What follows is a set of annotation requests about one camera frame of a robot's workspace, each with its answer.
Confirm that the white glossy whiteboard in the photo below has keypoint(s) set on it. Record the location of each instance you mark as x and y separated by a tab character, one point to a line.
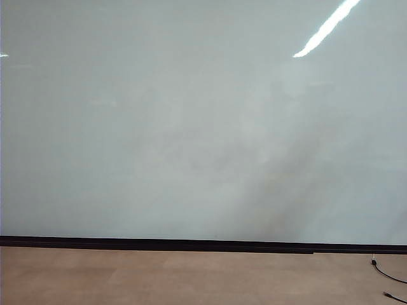
127	111

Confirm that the black whiteboard bottom rail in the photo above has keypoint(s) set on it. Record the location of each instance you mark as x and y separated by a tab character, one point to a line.
190	245

